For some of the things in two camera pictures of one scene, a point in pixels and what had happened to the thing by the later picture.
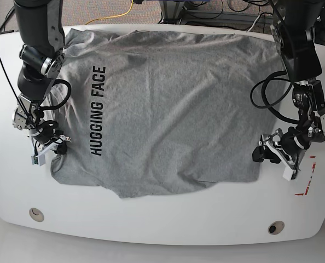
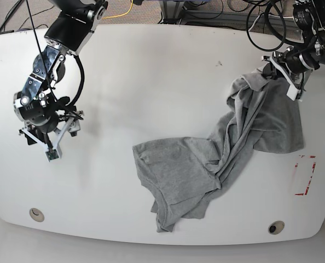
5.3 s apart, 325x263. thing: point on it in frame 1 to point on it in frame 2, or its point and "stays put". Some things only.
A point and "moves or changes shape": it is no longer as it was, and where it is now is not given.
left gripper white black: (47, 138) to (49, 135)
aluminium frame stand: (171, 10) stays put
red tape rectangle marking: (308, 184) stays put
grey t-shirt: (148, 113) moves or changes shape
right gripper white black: (290, 147) to (295, 67)
